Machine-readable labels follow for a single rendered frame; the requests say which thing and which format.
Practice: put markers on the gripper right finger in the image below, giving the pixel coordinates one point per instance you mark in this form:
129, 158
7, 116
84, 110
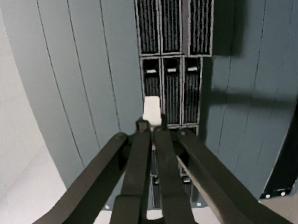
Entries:
230, 201

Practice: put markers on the dark grey server rack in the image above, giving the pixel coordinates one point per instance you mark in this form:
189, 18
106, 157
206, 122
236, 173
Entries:
79, 64

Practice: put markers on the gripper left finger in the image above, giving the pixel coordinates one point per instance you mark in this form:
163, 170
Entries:
83, 201

